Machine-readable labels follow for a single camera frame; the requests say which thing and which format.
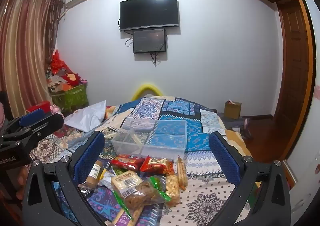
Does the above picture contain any wooden door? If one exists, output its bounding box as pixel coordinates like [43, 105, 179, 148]
[273, 0, 316, 161]

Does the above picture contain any pink plush toy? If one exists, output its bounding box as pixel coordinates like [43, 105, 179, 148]
[50, 105, 64, 117]

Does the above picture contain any white plastic bag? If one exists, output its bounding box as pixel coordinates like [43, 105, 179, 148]
[64, 100, 108, 133]

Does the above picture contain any beige cake packet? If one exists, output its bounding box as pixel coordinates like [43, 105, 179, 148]
[111, 171, 143, 198]

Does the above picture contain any tan fleece blanket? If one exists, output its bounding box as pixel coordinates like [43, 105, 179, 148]
[224, 128, 253, 158]

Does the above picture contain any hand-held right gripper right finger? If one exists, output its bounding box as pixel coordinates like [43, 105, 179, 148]
[207, 131, 292, 226]

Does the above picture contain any cardboard box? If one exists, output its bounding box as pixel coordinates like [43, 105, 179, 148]
[224, 100, 242, 120]

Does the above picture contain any striped brown curtain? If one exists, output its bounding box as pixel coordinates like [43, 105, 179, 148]
[0, 0, 63, 118]

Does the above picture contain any red and yellow snack packet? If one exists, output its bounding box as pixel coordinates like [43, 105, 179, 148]
[139, 156, 175, 176]

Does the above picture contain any red plush toy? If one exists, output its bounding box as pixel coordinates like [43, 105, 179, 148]
[62, 73, 80, 88]

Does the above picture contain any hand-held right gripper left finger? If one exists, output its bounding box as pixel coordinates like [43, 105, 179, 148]
[22, 131, 105, 226]

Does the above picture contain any person's left hand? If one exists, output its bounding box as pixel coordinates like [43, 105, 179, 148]
[15, 166, 32, 200]

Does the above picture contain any small black monitor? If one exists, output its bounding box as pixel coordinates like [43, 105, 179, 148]
[132, 28, 167, 54]

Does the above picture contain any green storage box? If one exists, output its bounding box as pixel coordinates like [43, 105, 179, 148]
[51, 83, 89, 114]

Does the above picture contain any clear peanut packet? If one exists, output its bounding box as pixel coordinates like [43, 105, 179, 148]
[164, 175, 181, 207]

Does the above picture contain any brown fried twist packet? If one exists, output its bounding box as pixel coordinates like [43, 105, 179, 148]
[114, 182, 172, 219]

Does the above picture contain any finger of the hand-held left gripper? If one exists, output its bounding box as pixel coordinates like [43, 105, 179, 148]
[0, 114, 64, 141]
[0, 108, 45, 139]

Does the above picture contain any red box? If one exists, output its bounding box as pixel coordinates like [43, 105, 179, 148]
[26, 101, 52, 114]

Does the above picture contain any yellow foam arch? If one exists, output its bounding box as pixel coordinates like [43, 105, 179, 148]
[131, 83, 162, 101]

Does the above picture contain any clear divided plastic container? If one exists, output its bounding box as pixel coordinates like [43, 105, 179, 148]
[111, 118, 188, 160]

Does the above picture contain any red paper decoration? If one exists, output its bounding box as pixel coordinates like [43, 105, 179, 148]
[49, 49, 71, 74]

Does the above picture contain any black wall television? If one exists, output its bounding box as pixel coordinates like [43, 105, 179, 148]
[119, 0, 179, 32]

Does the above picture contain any clear biscuit stick packet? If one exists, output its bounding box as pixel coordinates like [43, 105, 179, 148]
[176, 156, 188, 191]

